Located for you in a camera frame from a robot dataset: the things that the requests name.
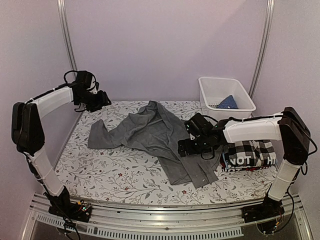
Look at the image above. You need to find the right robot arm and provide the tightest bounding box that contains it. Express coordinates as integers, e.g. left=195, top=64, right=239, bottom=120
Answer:
left=178, top=107, right=313, bottom=218

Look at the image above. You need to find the metal corner post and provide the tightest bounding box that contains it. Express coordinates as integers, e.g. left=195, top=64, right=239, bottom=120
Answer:
left=56, top=0, right=78, bottom=70
left=248, top=0, right=275, bottom=98

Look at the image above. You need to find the white plastic bin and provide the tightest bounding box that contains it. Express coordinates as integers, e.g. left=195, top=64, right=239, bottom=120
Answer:
left=198, top=77, right=256, bottom=120

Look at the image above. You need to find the blue dotted cloth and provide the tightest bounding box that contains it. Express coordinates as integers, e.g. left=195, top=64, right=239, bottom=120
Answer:
left=216, top=95, right=238, bottom=109

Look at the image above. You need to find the left metal corner post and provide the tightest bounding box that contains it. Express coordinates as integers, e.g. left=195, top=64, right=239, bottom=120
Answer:
left=56, top=0, right=78, bottom=70

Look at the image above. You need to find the aluminium front rail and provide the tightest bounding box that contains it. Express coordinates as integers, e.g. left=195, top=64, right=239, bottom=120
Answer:
left=21, top=197, right=313, bottom=240

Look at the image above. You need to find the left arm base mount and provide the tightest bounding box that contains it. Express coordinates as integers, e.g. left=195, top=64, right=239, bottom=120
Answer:
left=48, top=200, right=92, bottom=223

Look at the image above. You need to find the floral patterned table cloth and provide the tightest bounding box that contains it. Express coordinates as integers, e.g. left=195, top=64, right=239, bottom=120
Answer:
left=55, top=101, right=277, bottom=206

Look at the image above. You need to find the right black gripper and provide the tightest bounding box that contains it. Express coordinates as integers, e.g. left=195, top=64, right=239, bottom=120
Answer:
left=178, top=135, right=212, bottom=158

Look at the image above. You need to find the grey long sleeve shirt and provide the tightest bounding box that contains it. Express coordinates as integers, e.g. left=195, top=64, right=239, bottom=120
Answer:
left=87, top=101, right=222, bottom=189

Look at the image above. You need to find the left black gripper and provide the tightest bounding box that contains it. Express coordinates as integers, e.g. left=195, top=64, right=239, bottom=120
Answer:
left=77, top=90, right=112, bottom=113

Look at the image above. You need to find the right metal corner post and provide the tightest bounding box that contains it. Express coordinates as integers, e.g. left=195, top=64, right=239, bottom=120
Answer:
left=248, top=0, right=275, bottom=98

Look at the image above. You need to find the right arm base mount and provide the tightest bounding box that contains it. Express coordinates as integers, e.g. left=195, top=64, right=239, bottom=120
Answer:
left=241, top=196, right=285, bottom=223

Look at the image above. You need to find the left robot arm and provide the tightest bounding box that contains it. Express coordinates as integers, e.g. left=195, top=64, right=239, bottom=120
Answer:
left=11, top=70, right=111, bottom=217

